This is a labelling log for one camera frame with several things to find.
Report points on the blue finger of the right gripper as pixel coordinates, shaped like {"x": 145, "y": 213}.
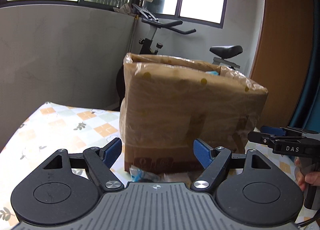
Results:
{"x": 261, "y": 138}
{"x": 272, "y": 130}

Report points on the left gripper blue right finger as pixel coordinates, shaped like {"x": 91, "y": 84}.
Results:
{"x": 215, "y": 164}

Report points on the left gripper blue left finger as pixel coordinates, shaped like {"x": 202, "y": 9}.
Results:
{"x": 99, "y": 162}

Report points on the brown cardboard box with tape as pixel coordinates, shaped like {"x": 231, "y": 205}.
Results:
{"x": 170, "y": 102}

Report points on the person's right hand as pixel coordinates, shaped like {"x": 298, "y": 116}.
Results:
{"x": 312, "y": 178}

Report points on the blue snack packet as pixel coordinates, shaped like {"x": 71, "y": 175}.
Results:
{"x": 139, "y": 175}

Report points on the floral checkered bed sheet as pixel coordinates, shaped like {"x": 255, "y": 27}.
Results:
{"x": 53, "y": 127}

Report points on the wooden door panel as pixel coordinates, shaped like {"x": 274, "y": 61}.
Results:
{"x": 282, "y": 58}

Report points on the beige rag on sill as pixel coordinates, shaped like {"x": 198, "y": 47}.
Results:
{"x": 126, "y": 9}

